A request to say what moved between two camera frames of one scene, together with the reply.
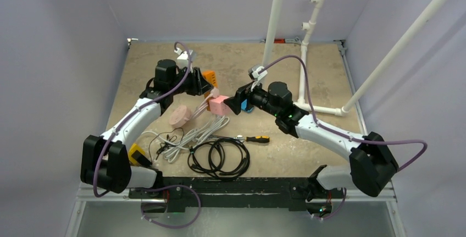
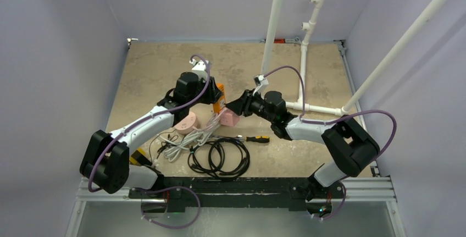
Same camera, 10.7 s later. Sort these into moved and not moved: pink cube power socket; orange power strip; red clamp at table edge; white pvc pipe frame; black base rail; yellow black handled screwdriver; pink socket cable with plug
Moved: pink socket cable with plug; orange power strip; pink cube power socket
Not moved: yellow black handled screwdriver; white pvc pipe frame; red clamp at table edge; black base rail
